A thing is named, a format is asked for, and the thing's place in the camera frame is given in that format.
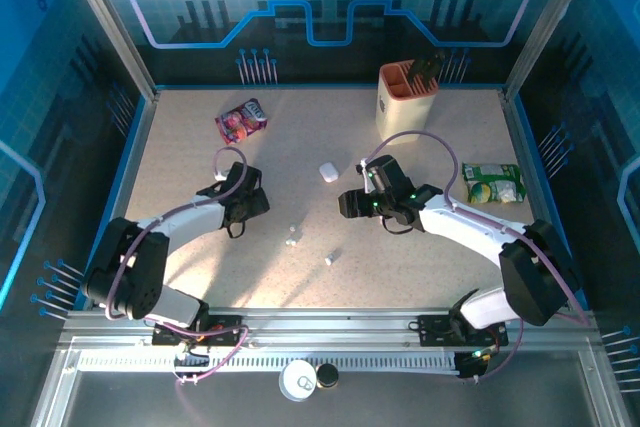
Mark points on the white round lid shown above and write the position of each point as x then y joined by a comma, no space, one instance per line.
298,381

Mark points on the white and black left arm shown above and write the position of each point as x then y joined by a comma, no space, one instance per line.
195,217

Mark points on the small white earbud charging case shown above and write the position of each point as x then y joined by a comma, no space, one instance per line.
328,172

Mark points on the green snack bag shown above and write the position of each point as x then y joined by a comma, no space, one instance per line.
492,184

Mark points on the cream knife block orange rim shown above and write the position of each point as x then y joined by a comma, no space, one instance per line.
402,117

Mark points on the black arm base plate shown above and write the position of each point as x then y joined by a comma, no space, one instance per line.
227,322
430,329

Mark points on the aluminium frame post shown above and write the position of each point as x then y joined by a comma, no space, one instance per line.
107,22
550,19

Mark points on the black round cap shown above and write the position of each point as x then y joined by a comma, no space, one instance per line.
327,376

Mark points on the pink snack bag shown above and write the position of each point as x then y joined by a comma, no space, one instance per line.
240,122

